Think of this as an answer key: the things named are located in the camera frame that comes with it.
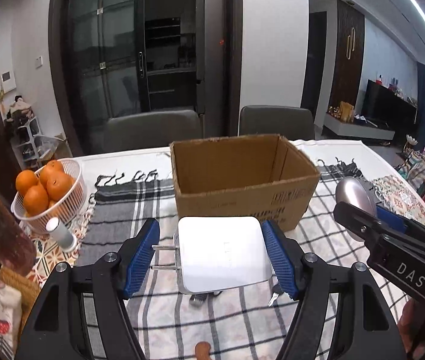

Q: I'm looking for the orange fruit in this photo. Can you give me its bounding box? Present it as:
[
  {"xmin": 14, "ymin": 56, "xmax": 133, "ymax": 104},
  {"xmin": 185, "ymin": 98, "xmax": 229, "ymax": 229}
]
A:
[
  {"xmin": 23, "ymin": 184, "xmax": 49, "ymax": 216},
  {"xmin": 47, "ymin": 172, "xmax": 73, "ymax": 202},
  {"xmin": 16, "ymin": 169, "xmax": 39, "ymax": 197}
]

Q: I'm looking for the white fruit basket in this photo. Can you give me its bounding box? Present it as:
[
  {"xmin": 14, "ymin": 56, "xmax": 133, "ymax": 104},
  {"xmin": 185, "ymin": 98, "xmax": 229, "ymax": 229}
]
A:
[{"xmin": 11, "ymin": 158, "xmax": 86, "ymax": 234}]

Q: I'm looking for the black television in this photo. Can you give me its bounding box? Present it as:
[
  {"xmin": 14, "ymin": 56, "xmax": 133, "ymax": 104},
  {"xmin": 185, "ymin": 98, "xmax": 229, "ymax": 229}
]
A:
[{"xmin": 361, "ymin": 80, "xmax": 417, "ymax": 133}]

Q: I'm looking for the black sliding glass door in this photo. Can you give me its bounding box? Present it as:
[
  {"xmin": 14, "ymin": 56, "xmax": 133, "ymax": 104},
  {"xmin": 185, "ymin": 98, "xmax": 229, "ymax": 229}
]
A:
[{"xmin": 48, "ymin": 0, "xmax": 242, "ymax": 155}]

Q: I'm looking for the silver egg-shaped case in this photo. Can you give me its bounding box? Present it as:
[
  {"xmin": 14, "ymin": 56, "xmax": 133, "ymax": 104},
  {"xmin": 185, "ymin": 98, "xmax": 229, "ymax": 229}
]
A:
[{"xmin": 334, "ymin": 176, "xmax": 379, "ymax": 242}]

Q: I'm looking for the grey dining chair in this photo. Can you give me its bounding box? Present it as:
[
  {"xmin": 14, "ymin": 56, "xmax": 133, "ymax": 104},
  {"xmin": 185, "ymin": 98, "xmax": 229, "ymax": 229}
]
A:
[
  {"xmin": 103, "ymin": 110, "xmax": 203, "ymax": 153},
  {"xmin": 239, "ymin": 106, "xmax": 315, "ymax": 141}
]

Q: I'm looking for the person right hand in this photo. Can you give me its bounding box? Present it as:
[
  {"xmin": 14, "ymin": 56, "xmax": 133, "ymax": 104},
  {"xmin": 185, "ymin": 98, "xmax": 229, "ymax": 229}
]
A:
[{"xmin": 397, "ymin": 298, "xmax": 425, "ymax": 360}]

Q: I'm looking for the brown wooden handle piece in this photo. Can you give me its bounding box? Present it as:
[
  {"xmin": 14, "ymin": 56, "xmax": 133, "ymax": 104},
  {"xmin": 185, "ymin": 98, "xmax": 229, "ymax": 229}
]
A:
[{"xmin": 194, "ymin": 341, "xmax": 211, "ymax": 360}]

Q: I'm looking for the brown cardboard box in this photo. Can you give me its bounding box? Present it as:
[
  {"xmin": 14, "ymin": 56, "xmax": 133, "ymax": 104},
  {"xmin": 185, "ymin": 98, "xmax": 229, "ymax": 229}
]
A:
[{"xmin": 170, "ymin": 134, "xmax": 320, "ymax": 232}]

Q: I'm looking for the white cylindrical speaker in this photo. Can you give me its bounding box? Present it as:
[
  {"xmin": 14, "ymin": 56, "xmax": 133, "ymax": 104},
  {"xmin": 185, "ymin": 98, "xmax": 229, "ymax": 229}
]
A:
[{"xmin": 46, "ymin": 217, "xmax": 77, "ymax": 253}]

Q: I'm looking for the grey dining chair right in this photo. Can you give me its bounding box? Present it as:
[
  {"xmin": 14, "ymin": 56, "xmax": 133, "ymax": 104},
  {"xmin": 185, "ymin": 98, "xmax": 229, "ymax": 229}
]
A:
[{"xmin": 239, "ymin": 106, "xmax": 315, "ymax": 141}]

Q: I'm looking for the woven wicker box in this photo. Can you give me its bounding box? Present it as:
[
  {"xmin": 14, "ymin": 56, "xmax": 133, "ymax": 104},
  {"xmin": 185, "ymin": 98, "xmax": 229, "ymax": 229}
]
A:
[{"xmin": 0, "ymin": 266, "xmax": 41, "ymax": 332}]

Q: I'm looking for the grey dining chair left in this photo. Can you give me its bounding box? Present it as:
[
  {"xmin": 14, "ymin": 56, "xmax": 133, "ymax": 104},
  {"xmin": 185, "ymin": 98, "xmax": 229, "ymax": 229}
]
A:
[{"xmin": 103, "ymin": 110, "xmax": 203, "ymax": 153}]

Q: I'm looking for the white shelf with clutter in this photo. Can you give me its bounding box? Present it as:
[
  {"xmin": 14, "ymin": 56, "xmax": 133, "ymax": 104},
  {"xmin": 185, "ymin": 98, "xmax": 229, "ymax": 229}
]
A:
[{"xmin": 6, "ymin": 95, "xmax": 62, "ymax": 171}]

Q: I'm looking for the plaid grey white tablecloth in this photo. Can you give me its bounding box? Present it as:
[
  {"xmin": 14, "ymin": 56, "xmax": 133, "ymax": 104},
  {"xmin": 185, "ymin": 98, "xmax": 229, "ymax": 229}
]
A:
[{"xmin": 73, "ymin": 157, "xmax": 425, "ymax": 360}]

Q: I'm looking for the floral patterned cloth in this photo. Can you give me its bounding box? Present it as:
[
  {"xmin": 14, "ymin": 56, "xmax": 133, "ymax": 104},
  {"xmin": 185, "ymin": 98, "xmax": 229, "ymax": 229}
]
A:
[{"xmin": 372, "ymin": 175, "xmax": 425, "ymax": 225}]

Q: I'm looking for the key with black head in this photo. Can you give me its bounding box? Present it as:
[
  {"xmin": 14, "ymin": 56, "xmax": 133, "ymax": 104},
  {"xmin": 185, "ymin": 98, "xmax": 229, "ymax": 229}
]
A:
[{"xmin": 268, "ymin": 283, "xmax": 284, "ymax": 307}]

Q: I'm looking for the white power adapter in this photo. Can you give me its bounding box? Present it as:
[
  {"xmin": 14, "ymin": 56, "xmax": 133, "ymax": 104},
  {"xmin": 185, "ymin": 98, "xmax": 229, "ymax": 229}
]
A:
[{"xmin": 151, "ymin": 216, "xmax": 273, "ymax": 294}]

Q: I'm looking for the black rectangular flashlight tool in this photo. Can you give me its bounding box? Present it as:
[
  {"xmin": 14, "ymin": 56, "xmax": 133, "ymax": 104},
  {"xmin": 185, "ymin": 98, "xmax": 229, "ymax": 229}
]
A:
[{"xmin": 189, "ymin": 291, "xmax": 222, "ymax": 307}]

